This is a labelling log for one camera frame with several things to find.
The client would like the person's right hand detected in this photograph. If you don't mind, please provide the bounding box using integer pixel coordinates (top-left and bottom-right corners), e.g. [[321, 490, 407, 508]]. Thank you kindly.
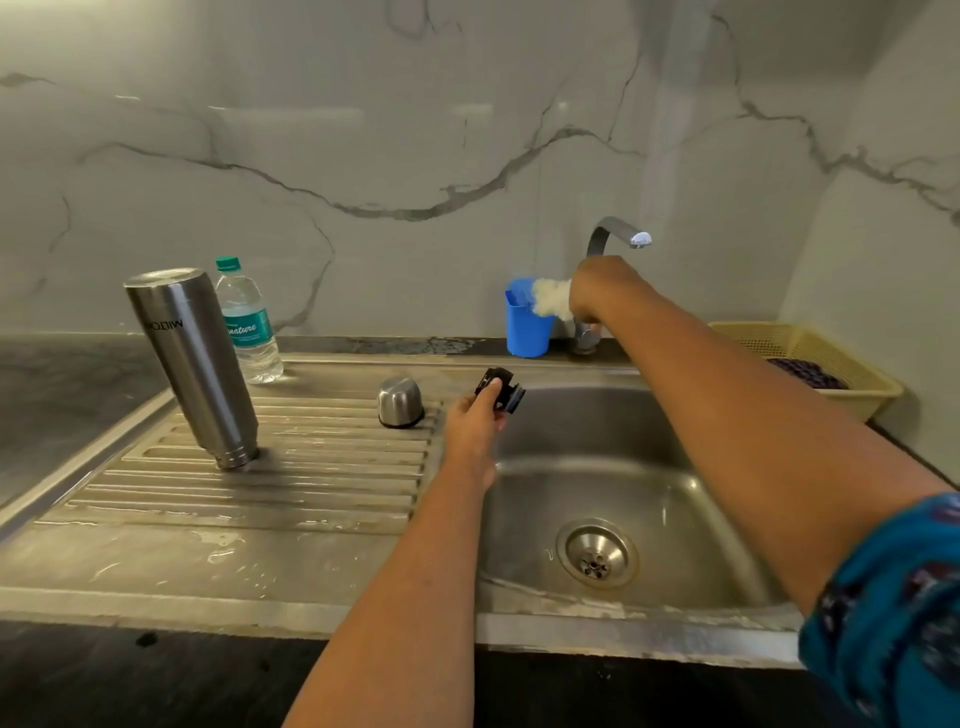
[[568, 255, 661, 327]]

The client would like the person's left hand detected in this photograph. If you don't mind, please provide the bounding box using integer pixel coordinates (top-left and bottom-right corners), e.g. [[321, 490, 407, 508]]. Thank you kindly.
[[441, 378, 511, 492]]

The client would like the black flask stopper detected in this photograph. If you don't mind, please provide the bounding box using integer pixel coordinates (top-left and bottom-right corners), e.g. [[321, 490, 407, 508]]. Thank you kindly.
[[474, 367, 527, 417]]

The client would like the white foamy scrub sponge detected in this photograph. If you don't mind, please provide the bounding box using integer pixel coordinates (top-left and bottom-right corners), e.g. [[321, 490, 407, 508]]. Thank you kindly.
[[531, 276, 574, 319]]

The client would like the person's right forearm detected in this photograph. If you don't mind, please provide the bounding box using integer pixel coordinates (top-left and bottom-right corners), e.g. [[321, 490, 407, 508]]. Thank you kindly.
[[600, 288, 950, 620]]

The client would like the person's left forearm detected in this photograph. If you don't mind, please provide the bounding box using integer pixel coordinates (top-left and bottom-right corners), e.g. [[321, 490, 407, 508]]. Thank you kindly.
[[281, 450, 498, 728]]

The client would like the blue plastic cup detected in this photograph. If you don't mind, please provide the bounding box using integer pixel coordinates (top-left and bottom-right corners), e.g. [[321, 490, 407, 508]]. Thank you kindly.
[[504, 278, 558, 359]]

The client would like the steel flask cap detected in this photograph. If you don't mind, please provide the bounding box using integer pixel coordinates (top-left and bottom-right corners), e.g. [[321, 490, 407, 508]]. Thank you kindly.
[[377, 377, 426, 430]]

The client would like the chrome sink faucet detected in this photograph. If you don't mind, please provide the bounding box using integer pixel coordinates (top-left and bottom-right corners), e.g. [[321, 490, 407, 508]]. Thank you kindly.
[[573, 216, 654, 355]]

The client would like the steel sink drain strainer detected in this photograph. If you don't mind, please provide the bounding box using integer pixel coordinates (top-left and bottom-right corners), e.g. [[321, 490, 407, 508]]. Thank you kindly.
[[555, 518, 640, 591]]

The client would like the stainless steel sink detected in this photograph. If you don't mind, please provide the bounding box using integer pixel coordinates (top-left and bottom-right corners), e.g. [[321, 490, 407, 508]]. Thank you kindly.
[[0, 352, 807, 670]]

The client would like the clear plastic water bottle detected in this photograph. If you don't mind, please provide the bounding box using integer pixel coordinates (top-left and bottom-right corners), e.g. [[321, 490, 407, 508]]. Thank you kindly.
[[214, 256, 285, 385]]

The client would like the stainless steel flask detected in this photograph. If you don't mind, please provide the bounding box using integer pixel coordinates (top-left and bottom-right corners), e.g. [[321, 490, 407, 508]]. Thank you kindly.
[[123, 267, 261, 471]]

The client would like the dark round scrubber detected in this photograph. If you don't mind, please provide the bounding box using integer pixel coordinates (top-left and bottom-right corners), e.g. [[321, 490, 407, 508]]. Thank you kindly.
[[766, 357, 851, 391]]

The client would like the yellow plastic basket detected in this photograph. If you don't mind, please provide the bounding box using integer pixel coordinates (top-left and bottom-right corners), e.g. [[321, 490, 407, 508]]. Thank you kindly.
[[708, 321, 906, 425]]

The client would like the teal patterned sleeve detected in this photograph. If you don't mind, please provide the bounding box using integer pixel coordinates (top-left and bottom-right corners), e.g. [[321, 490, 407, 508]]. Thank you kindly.
[[797, 491, 960, 728]]

